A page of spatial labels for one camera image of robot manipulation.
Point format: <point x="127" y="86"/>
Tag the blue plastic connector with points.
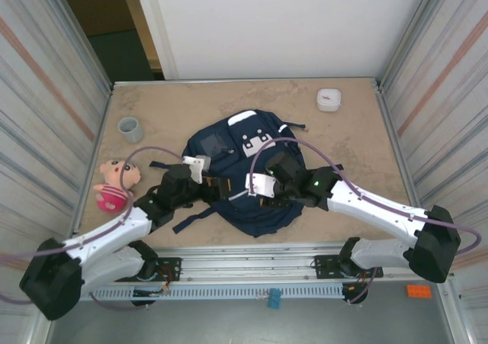
<point x="274" y="299"/>

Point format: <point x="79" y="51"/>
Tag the brown wooden door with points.
<point x="103" y="8"/>

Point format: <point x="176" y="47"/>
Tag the grey ceramic cup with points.
<point x="131" y="132"/>

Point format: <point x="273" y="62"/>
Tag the navy blue backpack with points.
<point x="228" y="222"/>

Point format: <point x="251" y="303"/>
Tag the pink plush doll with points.
<point x="114" y="184"/>

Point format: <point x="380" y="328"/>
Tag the orange toy brick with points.
<point x="419" y="291"/>

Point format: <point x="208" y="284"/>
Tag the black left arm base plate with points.
<point x="171" y="264"/>

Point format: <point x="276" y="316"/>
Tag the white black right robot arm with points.
<point x="373" y="210"/>

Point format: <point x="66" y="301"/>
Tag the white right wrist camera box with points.
<point x="261" y="185"/>

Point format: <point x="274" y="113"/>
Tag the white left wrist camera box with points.
<point x="196" y="168"/>

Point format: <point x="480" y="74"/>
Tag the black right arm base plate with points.
<point x="324" y="265"/>

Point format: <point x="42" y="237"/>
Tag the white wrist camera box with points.
<point x="261" y="185"/>
<point x="196" y="168"/>

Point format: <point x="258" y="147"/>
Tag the white round container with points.
<point x="328" y="99"/>

